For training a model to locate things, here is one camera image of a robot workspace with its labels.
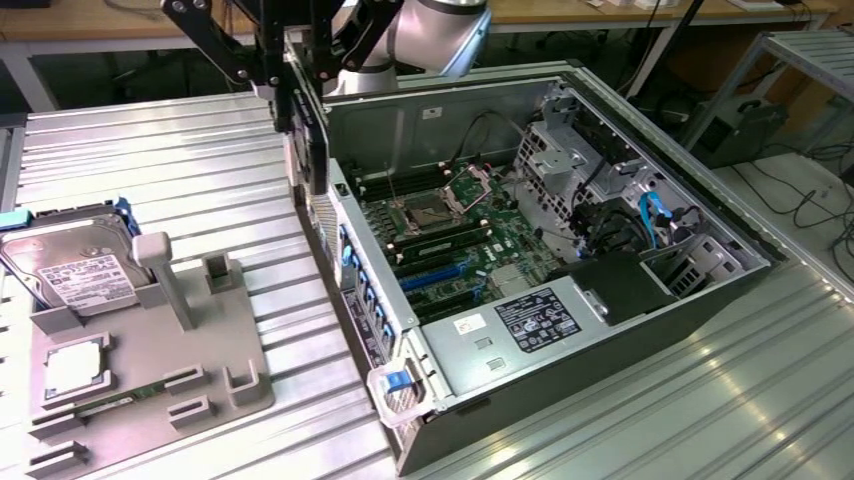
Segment metal slat table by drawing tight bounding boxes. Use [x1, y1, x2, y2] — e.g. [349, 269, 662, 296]
[679, 27, 854, 154]

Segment black plastic air shroud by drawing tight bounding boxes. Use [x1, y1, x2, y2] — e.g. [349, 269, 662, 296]
[548, 251, 676, 327]

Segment blue expansion slot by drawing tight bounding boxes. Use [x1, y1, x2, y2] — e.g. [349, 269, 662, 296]
[397, 263, 463, 292]

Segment black floor cable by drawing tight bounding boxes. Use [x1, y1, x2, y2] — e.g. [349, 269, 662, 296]
[730, 142, 854, 251]

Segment black wire bundle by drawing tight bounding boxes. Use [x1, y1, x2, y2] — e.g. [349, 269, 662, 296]
[574, 202, 647, 259]

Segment black looped wire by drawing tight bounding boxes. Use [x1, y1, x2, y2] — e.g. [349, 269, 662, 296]
[458, 111, 523, 167]

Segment blue disk carrier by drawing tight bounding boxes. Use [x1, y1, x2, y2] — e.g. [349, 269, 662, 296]
[0, 195, 147, 240]

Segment open black PC case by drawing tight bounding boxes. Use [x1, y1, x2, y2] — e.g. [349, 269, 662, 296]
[283, 58, 794, 477]

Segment black box with handle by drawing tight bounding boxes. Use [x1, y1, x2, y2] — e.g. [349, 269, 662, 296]
[703, 98, 790, 170]

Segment black RAM slot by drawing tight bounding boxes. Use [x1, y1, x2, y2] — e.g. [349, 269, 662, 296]
[355, 167, 447, 202]

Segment silver CPU chip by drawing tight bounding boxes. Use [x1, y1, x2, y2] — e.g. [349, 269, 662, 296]
[43, 343, 109, 397]

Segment wooden desk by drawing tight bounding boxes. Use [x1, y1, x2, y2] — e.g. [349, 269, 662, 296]
[0, 0, 835, 42]

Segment silver hard disk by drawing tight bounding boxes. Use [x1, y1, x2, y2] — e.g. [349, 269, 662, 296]
[0, 218, 156, 320]

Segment silver chipset heat sink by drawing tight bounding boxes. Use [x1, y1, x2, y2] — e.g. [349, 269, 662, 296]
[491, 266, 536, 292]

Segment grey power supply unit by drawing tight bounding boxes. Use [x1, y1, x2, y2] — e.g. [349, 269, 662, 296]
[417, 283, 610, 399]

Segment installed green RAM stick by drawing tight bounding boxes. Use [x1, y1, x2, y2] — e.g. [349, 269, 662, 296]
[391, 231, 494, 262]

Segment blue data wire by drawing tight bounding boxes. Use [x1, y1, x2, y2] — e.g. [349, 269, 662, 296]
[638, 191, 674, 250]

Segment CPU socket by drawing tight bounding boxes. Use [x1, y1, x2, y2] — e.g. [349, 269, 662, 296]
[399, 196, 456, 232]

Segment grey parts rack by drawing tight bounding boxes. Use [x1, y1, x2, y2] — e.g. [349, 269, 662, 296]
[24, 232, 280, 480]

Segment green motherboard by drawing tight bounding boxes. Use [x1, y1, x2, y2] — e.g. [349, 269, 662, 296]
[349, 159, 568, 326]

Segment metal socket cover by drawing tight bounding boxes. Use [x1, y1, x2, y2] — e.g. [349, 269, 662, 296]
[440, 166, 502, 209]

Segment black graphics card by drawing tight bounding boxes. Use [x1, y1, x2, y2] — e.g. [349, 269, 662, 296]
[283, 27, 333, 199]

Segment metal disk bay cage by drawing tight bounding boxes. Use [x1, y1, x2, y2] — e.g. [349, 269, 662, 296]
[514, 93, 606, 224]

